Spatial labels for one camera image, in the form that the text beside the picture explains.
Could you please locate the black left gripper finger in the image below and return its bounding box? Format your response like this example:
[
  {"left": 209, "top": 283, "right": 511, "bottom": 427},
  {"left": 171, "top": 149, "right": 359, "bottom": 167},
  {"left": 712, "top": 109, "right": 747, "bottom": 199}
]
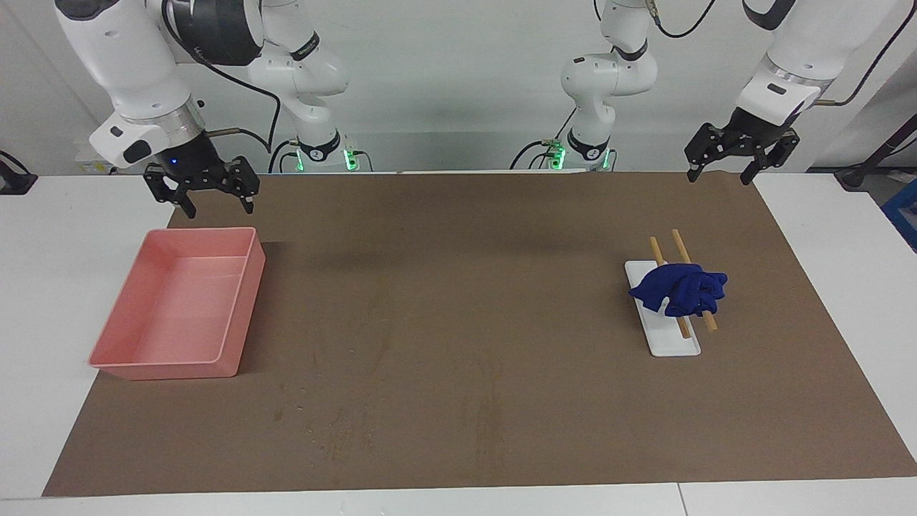
[
  {"left": 684, "top": 123, "right": 739, "bottom": 183},
  {"left": 740, "top": 130, "right": 800, "bottom": 187}
]

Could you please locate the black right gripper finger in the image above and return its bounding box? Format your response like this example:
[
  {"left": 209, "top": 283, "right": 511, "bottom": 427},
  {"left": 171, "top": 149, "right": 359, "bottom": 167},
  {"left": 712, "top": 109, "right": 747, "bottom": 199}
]
[
  {"left": 145, "top": 163, "right": 197, "bottom": 219},
  {"left": 224, "top": 156, "right": 260, "bottom": 214}
]

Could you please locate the blue towel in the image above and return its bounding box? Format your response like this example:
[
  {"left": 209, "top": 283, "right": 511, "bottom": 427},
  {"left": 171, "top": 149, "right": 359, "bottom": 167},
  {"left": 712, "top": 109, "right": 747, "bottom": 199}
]
[{"left": 628, "top": 263, "right": 729, "bottom": 318}]

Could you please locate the black stand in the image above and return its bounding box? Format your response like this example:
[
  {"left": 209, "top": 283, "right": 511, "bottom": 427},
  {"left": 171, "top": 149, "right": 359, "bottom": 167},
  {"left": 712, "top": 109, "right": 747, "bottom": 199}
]
[{"left": 835, "top": 115, "right": 917, "bottom": 191}]

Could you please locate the wooden stick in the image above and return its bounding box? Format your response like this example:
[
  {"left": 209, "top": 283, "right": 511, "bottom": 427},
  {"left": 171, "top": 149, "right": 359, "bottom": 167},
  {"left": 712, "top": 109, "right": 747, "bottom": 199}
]
[
  {"left": 649, "top": 236, "right": 693, "bottom": 339},
  {"left": 671, "top": 229, "right": 719, "bottom": 332}
]

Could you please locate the pink plastic bin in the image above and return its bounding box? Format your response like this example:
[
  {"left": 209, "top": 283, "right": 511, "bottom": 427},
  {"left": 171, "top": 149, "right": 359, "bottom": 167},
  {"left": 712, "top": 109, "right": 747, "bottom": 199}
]
[{"left": 88, "top": 226, "right": 267, "bottom": 381}]

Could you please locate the black clamp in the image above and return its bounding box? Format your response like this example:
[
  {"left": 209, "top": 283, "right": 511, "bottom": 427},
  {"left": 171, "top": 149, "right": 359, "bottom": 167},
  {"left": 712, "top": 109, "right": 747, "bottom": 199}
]
[{"left": 0, "top": 150, "right": 38, "bottom": 196}]

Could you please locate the white rectangular tray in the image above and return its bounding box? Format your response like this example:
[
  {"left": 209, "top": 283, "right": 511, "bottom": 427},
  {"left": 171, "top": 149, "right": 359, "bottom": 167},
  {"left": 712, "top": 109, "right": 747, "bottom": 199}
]
[{"left": 624, "top": 259, "right": 701, "bottom": 358}]

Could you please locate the brown table mat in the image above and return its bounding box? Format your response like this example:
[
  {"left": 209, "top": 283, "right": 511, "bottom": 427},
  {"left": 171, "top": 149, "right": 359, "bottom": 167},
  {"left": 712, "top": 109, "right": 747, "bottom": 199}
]
[{"left": 42, "top": 172, "right": 917, "bottom": 497}]

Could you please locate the black base cable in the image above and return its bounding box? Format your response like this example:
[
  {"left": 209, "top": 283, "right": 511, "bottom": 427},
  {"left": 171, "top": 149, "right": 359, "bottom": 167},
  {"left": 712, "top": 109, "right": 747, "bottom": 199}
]
[
  {"left": 269, "top": 140, "right": 300, "bottom": 173},
  {"left": 510, "top": 107, "right": 577, "bottom": 171}
]

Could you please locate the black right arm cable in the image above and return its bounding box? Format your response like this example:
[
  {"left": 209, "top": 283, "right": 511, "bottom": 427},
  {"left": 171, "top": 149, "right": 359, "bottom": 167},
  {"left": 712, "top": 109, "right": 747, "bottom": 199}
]
[{"left": 161, "top": 0, "right": 282, "bottom": 144}]

